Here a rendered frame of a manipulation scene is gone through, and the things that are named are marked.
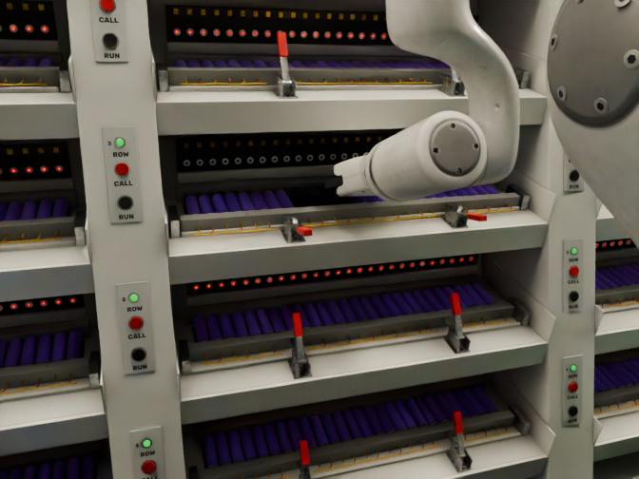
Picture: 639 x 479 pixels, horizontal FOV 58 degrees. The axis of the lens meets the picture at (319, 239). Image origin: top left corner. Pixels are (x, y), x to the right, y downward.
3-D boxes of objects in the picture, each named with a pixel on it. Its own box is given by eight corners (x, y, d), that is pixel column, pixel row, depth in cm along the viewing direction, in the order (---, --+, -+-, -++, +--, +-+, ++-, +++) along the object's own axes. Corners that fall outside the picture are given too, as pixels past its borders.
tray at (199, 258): (542, 247, 96) (557, 195, 92) (169, 285, 79) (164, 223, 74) (479, 198, 113) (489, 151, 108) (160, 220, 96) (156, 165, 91)
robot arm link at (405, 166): (433, 131, 74) (367, 138, 72) (492, 105, 62) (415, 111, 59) (442, 196, 75) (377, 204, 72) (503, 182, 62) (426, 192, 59)
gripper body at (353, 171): (428, 141, 77) (393, 155, 87) (356, 143, 74) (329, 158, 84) (433, 197, 77) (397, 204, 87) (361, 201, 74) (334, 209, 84)
